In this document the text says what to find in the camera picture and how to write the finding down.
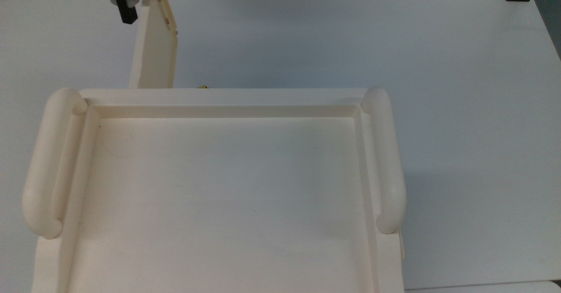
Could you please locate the cream cabinet door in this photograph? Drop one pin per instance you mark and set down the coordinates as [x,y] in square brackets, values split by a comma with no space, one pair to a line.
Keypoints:
[155,56]

